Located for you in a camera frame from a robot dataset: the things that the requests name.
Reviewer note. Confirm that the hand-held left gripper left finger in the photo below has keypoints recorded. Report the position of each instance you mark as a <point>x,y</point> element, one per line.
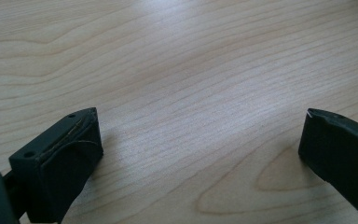
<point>59,168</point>

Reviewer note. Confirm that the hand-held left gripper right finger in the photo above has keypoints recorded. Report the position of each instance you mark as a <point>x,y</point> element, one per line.
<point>345,152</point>

